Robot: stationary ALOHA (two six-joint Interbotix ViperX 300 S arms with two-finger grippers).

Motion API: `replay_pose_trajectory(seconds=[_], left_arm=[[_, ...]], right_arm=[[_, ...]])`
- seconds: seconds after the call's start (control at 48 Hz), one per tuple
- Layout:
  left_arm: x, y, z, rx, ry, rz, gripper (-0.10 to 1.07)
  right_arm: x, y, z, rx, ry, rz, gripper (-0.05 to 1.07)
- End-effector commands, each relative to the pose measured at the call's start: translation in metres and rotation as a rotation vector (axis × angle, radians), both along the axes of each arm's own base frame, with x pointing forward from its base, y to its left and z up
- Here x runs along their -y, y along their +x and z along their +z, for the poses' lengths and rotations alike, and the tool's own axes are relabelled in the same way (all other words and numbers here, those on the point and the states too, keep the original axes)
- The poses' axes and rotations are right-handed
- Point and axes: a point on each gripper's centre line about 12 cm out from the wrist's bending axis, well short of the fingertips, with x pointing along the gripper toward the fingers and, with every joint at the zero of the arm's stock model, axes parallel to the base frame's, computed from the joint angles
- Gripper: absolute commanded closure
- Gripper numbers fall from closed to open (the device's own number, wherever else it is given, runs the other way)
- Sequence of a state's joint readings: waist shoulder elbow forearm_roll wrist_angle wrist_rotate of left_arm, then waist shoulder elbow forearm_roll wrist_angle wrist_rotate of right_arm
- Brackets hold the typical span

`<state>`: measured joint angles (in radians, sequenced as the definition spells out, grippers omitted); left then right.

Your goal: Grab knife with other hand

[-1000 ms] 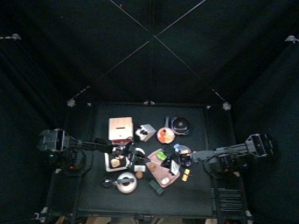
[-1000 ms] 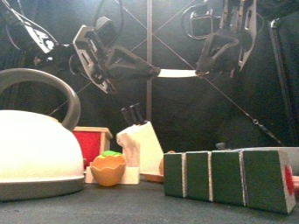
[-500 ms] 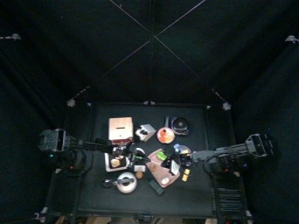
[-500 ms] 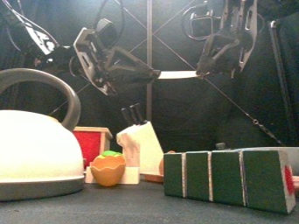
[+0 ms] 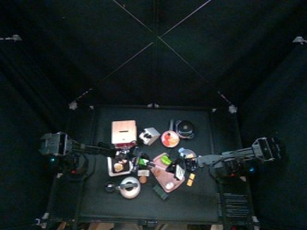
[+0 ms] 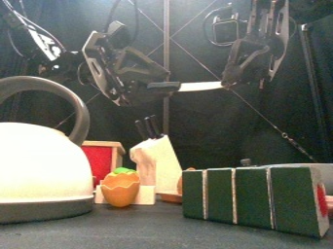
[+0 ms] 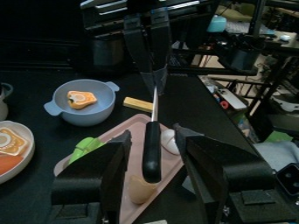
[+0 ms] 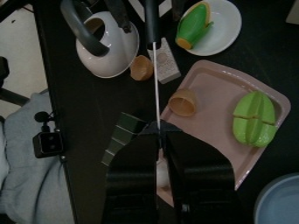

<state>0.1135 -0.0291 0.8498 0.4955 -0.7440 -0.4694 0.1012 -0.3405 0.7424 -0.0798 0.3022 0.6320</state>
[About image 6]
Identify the brown wooden board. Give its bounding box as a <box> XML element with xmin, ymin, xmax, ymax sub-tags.
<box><xmin>155</xmin><ymin>192</ymin><xmax>185</xmax><ymax>204</ymax></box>

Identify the red wooden toy box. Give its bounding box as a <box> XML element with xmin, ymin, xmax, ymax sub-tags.
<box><xmin>80</xmin><ymin>140</ymin><xmax>127</xmax><ymax>190</ymax></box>

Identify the black knife handle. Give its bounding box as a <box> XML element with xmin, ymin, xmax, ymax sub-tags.
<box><xmin>134</xmin><ymin>119</ymin><xmax>149</xmax><ymax>141</ymax></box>
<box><xmin>150</xmin><ymin>114</ymin><xmax>166</xmax><ymax>138</ymax></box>
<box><xmin>143</xmin><ymin>116</ymin><xmax>158</xmax><ymax>140</ymax></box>

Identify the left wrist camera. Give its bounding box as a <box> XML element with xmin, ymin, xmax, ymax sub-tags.
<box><xmin>105</xmin><ymin>20</ymin><xmax>133</xmax><ymax>51</ymax></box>

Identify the orange toy eggshell cup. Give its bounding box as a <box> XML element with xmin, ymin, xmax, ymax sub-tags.
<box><xmin>101</xmin><ymin>170</ymin><xmax>142</xmax><ymax>208</ymax></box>

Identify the black frame post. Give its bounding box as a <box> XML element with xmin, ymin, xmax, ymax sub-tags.
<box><xmin>300</xmin><ymin>22</ymin><xmax>329</xmax><ymax>161</ymax></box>

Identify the white wooden knife block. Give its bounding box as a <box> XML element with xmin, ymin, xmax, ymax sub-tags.
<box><xmin>129</xmin><ymin>134</ymin><xmax>183</xmax><ymax>196</ymax></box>

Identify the plain diagonal brace wire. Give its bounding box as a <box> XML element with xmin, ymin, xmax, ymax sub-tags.
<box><xmin>55</xmin><ymin>0</ymin><xmax>218</xmax><ymax>128</ymax></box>

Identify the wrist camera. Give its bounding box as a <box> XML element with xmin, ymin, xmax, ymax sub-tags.
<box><xmin>105</xmin><ymin>20</ymin><xmax>133</xmax><ymax>51</ymax></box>
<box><xmin>212</xmin><ymin>12</ymin><xmax>241</xmax><ymax>47</ymax></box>

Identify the grey vertical frame pole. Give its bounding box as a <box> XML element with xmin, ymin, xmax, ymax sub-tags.
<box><xmin>163</xmin><ymin>0</ymin><xmax>171</xmax><ymax>135</ymax></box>

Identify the white kettle with grey handle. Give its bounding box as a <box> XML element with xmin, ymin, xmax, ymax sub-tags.
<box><xmin>0</xmin><ymin>75</ymin><xmax>97</xmax><ymax>225</ymax></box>

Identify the green toy piece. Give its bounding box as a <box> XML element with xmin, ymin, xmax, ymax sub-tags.
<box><xmin>114</xmin><ymin>166</ymin><xmax>138</xmax><ymax>175</ymax></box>

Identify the green wooden watermelon slice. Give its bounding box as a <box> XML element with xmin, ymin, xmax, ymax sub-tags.
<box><xmin>234</xmin><ymin>166</ymin><xmax>276</xmax><ymax>231</ymax></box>
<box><xmin>181</xmin><ymin>169</ymin><xmax>209</xmax><ymax>221</ymax></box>
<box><xmin>205</xmin><ymin>167</ymin><xmax>238</xmax><ymax>226</ymax></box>

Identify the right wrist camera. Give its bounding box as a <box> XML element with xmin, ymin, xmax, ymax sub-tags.
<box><xmin>212</xmin><ymin>12</ymin><xmax>241</xmax><ymax>47</ymax></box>

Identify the white blade toy knife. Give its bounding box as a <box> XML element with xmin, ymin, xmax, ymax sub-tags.
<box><xmin>146</xmin><ymin>81</ymin><xmax>225</xmax><ymax>94</ymax></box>

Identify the green watermelon end piece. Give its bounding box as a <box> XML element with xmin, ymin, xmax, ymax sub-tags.
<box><xmin>269</xmin><ymin>164</ymin><xmax>331</xmax><ymax>239</ymax></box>

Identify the diagonal wire with turnbuckle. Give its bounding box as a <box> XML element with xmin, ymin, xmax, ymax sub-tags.
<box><xmin>127</xmin><ymin>0</ymin><xmax>319</xmax><ymax>162</ymax></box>

